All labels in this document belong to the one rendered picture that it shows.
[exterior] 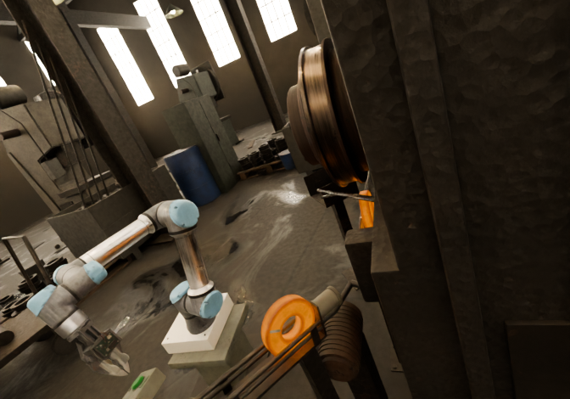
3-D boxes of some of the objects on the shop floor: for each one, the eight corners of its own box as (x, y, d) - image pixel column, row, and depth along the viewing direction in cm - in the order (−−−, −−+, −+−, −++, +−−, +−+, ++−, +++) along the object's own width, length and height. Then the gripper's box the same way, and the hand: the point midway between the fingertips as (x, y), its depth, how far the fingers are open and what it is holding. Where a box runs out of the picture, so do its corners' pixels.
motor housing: (393, 392, 115) (358, 296, 98) (395, 461, 97) (352, 357, 79) (361, 389, 121) (322, 298, 103) (357, 453, 102) (310, 356, 84)
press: (199, 159, 888) (156, 72, 797) (222, 145, 976) (185, 66, 886) (231, 150, 812) (186, 53, 721) (252, 137, 900) (215, 49, 810)
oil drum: (229, 187, 477) (205, 138, 447) (211, 205, 427) (182, 151, 397) (202, 193, 502) (178, 148, 472) (182, 210, 452) (153, 161, 422)
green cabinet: (206, 198, 470) (160, 111, 420) (226, 179, 529) (188, 103, 479) (229, 192, 450) (184, 101, 400) (247, 174, 510) (209, 92, 459)
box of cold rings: (151, 219, 472) (123, 174, 443) (192, 211, 431) (163, 160, 402) (84, 271, 370) (41, 216, 341) (129, 267, 329) (85, 204, 300)
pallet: (311, 147, 514) (303, 124, 499) (304, 162, 443) (294, 137, 428) (254, 164, 555) (245, 143, 540) (239, 181, 484) (228, 158, 469)
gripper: (69, 338, 78) (125, 385, 82) (97, 311, 86) (147, 356, 90) (59, 345, 83) (114, 390, 86) (86, 318, 90) (135, 361, 94)
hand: (124, 371), depth 89 cm, fingers closed
